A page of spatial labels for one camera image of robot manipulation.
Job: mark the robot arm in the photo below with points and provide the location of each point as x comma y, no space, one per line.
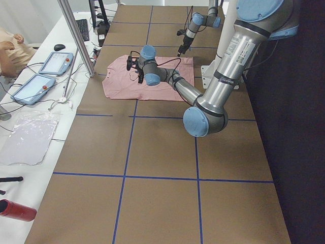
247,24
197,20

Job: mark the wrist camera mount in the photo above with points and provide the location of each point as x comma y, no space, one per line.
181,32
132,62

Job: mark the upper teach pendant tablet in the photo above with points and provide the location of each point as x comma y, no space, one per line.
57,63

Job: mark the black computer mouse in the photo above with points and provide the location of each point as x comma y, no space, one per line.
59,47

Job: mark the pink t-shirt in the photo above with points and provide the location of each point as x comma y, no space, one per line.
123,84

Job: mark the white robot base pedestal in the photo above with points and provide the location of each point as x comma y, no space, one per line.
225,38

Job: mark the black power box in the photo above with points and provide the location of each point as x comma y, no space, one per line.
101,29

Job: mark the person in beige clothes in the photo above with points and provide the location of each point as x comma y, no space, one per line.
15,54

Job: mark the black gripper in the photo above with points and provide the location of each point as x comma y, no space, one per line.
185,41
141,73

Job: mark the silver reacher rod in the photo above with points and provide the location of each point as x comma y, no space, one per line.
64,95

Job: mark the aluminium frame post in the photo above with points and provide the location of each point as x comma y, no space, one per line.
73,27

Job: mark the lower teach pendant tablet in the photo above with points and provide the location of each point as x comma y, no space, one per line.
33,90

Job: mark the black keyboard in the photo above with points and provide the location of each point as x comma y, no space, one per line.
83,29

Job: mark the red bottle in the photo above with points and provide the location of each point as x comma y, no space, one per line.
10,209

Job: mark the clear plastic bag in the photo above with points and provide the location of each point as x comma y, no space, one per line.
30,139

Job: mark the teach pendant tablet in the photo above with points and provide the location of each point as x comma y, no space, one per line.
33,90
57,63

